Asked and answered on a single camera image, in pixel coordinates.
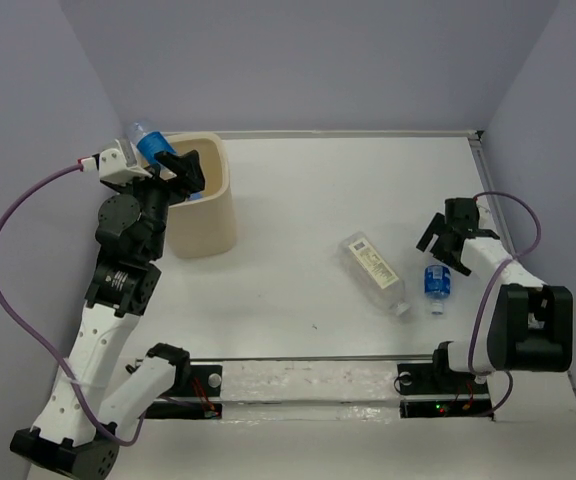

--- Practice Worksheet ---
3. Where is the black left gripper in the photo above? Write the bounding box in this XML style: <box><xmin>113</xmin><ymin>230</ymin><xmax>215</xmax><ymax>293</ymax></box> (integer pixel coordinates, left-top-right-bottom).
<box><xmin>112</xmin><ymin>150</ymin><xmax>205</xmax><ymax>260</ymax></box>

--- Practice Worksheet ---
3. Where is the blue label bottle white cap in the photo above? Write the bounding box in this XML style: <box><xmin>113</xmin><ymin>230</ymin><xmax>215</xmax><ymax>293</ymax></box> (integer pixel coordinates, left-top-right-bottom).
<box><xmin>423</xmin><ymin>263</ymin><xmax>452</xmax><ymax>316</ymax></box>

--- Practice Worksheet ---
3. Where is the clear bottle cream label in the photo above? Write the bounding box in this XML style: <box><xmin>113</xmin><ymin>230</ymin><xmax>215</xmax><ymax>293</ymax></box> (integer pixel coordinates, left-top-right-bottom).
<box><xmin>337</xmin><ymin>231</ymin><xmax>410</xmax><ymax>317</ymax></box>

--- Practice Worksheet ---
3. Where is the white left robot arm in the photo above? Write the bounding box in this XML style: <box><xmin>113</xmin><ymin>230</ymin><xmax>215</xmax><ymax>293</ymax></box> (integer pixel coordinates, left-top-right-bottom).
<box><xmin>10</xmin><ymin>146</ymin><xmax>205</xmax><ymax>479</ymax></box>

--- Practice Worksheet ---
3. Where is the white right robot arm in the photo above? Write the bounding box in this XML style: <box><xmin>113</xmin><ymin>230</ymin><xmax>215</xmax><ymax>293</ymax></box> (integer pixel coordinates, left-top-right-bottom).
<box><xmin>417</xmin><ymin>197</ymin><xmax>573</xmax><ymax>392</ymax></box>

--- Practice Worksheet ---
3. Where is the beige plastic bin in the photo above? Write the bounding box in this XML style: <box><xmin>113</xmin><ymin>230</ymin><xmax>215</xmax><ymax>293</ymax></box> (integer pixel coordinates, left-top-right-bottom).
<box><xmin>166</xmin><ymin>132</ymin><xmax>237</xmax><ymax>259</ymax></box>

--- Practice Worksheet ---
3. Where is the right black base slot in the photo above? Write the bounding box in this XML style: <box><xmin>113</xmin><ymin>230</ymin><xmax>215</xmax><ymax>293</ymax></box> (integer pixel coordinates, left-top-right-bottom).
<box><xmin>393</xmin><ymin>362</ymin><xmax>493</xmax><ymax>419</ymax></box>

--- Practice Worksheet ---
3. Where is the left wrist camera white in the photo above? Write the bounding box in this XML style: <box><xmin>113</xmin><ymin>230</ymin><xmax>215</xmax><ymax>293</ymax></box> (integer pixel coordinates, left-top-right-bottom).
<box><xmin>77</xmin><ymin>138</ymin><xmax>152</xmax><ymax>186</ymax></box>

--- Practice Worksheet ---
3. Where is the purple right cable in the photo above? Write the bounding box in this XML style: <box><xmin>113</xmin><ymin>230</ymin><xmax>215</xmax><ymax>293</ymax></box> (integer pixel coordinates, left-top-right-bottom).
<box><xmin>467</xmin><ymin>190</ymin><xmax>542</xmax><ymax>416</ymax></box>

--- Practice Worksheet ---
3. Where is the purple cable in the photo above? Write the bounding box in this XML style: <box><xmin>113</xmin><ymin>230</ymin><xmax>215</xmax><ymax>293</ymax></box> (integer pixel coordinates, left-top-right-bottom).
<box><xmin>0</xmin><ymin>164</ymin><xmax>147</xmax><ymax>447</ymax></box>
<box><xmin>467</xmin><ymin>190</ymin><xmax>542</xmax><ymax>416</ymax></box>

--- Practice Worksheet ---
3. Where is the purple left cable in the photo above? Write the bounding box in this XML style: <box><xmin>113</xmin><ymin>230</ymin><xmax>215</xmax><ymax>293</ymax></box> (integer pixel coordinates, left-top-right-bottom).
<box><xmin>0</xmin><ymin>164</ymin><xmax>147</xmax><ymax>447</ymax></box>

